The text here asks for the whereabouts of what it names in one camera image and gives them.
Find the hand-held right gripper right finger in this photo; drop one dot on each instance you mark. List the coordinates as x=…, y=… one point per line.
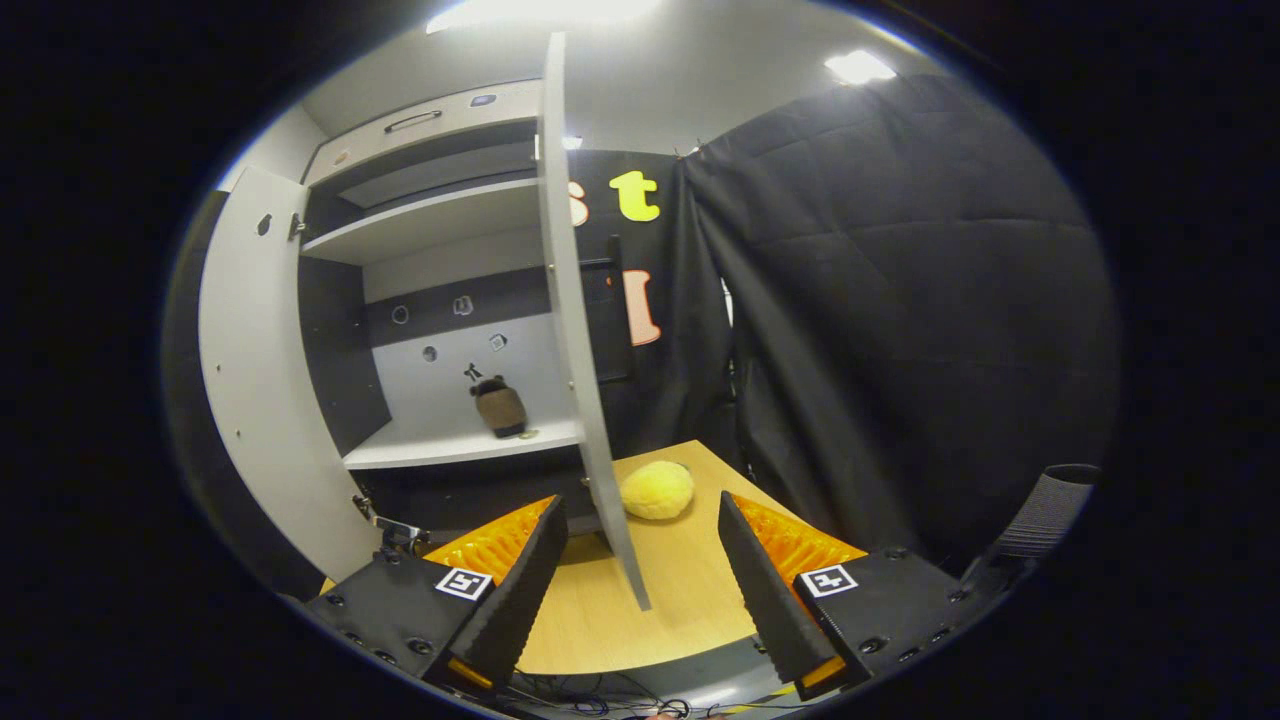
x=765, y=600

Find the white grey shoe cabinet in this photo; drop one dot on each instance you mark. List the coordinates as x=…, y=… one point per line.
x=340, y=350

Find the white cabinet shelf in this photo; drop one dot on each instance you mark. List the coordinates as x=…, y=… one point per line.
x=430, y=225
x=450, y=448

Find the white cabinet door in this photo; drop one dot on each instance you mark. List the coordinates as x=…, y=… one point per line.
x=270, y=380
x=580, y=350

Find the dark ribbed fabric band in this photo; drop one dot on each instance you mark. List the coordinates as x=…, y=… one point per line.
x=1045, y=510

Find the yellow round toy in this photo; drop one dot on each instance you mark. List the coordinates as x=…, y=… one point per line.
x=657, y=490

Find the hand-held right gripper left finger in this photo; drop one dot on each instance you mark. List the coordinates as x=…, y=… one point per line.
x=520, y=600

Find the black backdrop cloth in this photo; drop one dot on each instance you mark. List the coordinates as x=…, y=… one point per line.
x=900, y=300

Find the brown fuzzy shoe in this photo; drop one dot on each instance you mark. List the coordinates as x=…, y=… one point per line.
x=500, y=408

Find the grey cabinet drawer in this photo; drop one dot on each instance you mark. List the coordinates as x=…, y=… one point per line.
x=440, y=140

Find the ceiling light panel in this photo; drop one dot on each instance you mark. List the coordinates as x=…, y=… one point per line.
x=540, y=12
x=858, y=67

